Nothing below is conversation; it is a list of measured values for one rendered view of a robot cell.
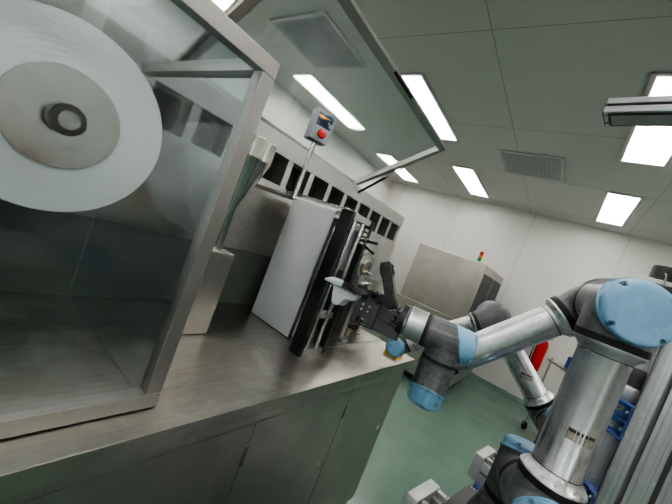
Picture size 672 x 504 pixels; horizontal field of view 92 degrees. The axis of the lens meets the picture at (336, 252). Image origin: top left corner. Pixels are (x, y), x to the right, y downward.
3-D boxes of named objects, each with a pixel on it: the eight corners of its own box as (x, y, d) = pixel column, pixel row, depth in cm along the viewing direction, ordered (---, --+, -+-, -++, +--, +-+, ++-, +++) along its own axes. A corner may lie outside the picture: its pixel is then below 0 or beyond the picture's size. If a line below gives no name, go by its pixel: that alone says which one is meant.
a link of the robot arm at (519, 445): (532, 494, 80) (553, 445, 79) (548, 535, 67) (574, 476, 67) (482, 467, 84) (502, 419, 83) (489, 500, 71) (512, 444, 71)
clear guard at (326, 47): (308, -48, 75) (308, -50, 75) (182, 66, 101) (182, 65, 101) (439, 148, 161) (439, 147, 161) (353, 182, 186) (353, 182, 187)
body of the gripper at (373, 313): (346, 318, 74) (395, 341, 70) (361, 284, 75) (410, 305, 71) (353, 319, 81) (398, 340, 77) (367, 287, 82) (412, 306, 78)
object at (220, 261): (175, 339, 93) (244, 150, 90) (154, 317, 101) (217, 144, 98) (217, 337, 104) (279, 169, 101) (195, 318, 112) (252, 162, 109)
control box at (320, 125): (310, 135, 104) (321, 106, 103) (302, 137, 109) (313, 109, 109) (328, 145, 107) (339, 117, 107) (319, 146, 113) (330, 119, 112)
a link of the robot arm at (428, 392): (439, 400, 77) (456, 358, 77) (438, 420, 67) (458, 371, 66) (408, 384, 80) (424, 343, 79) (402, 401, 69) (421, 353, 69)
